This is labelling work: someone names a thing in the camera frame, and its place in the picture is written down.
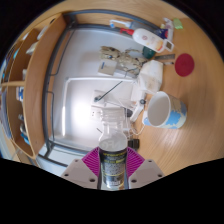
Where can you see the small black clip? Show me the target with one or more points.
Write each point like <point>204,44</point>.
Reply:
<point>133,143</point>

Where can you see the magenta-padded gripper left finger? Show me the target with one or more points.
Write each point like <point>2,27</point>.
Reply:
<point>78,171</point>

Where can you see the white mug with blue patches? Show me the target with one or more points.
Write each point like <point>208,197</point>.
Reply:
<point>173,115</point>

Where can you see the clear blue spray bottle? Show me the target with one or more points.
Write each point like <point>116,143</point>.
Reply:
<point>133,25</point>

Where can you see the white tissue pack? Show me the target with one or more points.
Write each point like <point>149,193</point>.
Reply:
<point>151,75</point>

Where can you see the flat round red coaster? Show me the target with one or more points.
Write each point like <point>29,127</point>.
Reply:
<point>184,65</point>

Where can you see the small green packet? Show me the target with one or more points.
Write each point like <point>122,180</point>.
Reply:
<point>177,23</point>

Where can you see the clear bottle with dark label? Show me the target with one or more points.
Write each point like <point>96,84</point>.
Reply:
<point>112,160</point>

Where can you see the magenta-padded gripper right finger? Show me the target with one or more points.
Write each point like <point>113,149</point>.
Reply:
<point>146,171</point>

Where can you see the white power strip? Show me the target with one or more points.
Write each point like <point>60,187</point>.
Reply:
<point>137,111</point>

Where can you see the white wall socket plate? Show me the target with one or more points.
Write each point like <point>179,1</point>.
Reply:
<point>96,110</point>

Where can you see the white lotion bottle, red pump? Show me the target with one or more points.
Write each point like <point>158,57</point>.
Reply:
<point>148,39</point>

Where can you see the white wall box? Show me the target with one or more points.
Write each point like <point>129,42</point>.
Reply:
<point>106,68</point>

